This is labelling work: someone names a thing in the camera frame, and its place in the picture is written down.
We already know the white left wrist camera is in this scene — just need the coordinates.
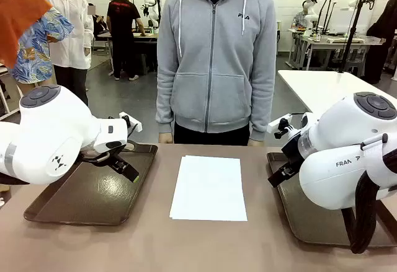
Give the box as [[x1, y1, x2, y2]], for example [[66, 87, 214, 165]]
[[119, 112, 143, 133]]

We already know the background work table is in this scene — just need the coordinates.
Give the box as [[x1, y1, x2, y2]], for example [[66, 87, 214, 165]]
[[97, 32, 159, 74]]

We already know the white rounded table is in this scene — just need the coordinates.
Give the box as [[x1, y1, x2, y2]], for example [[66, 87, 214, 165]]
[[277, 69, 397, 121]]

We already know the grey sleeved right forearm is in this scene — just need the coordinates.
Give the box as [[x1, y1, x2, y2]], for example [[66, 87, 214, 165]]
[[154, 76, 179, 136]]

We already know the black tripod stand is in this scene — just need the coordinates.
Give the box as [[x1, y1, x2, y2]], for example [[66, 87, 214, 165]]
[[314, 0, 339, 36]]

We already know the person in white jacket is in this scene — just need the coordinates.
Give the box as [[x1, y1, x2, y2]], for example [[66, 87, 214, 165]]
[[39, 0, 94, 107]]

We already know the brown plastic serving tray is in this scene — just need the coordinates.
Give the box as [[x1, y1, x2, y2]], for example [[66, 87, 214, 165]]
[[266, 152, 397, 248], [24, 140, 159, 226]]

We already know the seated person in dark clothes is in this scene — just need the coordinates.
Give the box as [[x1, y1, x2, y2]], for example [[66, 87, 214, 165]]
[[87, 4, 109, 37]]

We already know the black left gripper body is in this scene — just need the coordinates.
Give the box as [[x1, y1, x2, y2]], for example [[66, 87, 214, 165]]
[[102, 141, 128, 163]]

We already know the black tripod pole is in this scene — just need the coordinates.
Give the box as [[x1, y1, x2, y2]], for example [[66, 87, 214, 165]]
[[336, 0, 378, 74]]

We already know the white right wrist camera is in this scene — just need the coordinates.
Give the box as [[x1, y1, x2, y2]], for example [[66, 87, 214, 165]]
[[266, 114, 293, 139]]

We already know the grey sleeved left forearm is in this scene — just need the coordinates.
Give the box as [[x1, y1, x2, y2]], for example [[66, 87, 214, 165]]
[[248, 76, 275, 143]]

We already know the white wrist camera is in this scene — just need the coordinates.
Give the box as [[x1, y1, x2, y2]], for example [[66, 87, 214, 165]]
[[266, 114, 293, 139], [119, 112, 143, 133]]

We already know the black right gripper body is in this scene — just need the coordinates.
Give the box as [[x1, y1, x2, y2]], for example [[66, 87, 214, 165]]
[[280, 129, 308, 165]]

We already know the person in plaid shirt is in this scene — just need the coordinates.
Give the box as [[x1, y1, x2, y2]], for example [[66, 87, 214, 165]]
[[293, 10, 308, 34]]

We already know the person in black T-shirt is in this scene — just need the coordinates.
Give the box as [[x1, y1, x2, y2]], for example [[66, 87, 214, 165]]
[[106, 0, 145, 82]]

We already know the steel top background table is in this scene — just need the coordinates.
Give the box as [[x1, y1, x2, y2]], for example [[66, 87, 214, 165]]
[[288, 29, 387, 71]]

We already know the person in black clothes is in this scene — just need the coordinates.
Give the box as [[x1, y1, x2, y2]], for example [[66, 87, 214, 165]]
[[364, 0, 397, 84]]

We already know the person in grey hoodie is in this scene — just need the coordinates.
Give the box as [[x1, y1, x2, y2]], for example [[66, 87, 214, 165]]
[[154, 0, 278, 147]]

